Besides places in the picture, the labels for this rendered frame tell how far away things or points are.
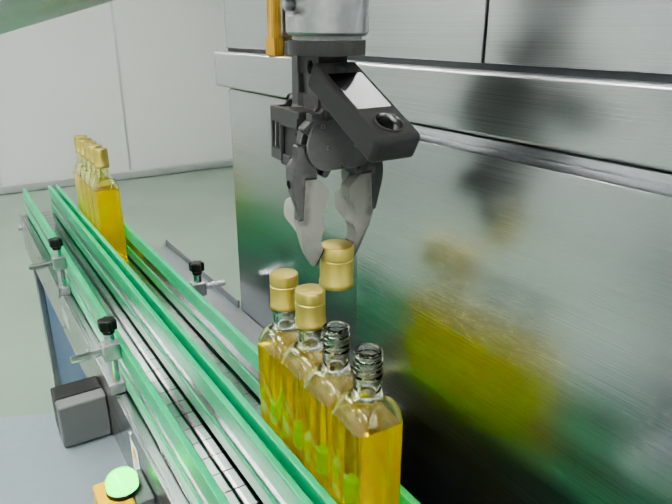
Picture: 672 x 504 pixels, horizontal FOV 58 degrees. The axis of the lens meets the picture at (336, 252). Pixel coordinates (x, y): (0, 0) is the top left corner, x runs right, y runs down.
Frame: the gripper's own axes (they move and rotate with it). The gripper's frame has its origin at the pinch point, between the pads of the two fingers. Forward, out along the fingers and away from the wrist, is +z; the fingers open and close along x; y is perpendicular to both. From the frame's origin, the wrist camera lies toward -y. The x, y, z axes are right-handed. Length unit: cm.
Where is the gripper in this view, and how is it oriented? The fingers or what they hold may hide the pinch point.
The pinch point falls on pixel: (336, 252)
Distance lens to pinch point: 60.9
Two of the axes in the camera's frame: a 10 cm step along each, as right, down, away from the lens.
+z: -0.1, 9.3, 3.6
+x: -8.6, 1.7, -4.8
